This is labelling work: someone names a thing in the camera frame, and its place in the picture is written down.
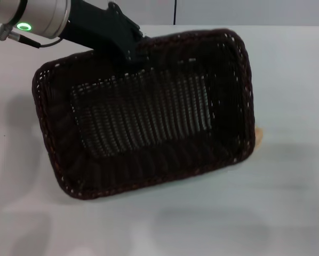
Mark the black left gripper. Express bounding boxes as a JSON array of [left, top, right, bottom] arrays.
[[61, 0, 151, 72]]

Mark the black woven rectangular basket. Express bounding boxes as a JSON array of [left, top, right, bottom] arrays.
[[31, 28, 257, 201]]

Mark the round beige bread bun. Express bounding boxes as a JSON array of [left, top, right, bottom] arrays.
[[254, 127, 265, 150]]

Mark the grey arm cable with connector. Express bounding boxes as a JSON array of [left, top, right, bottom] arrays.
[[0, 24, 62, 49]]

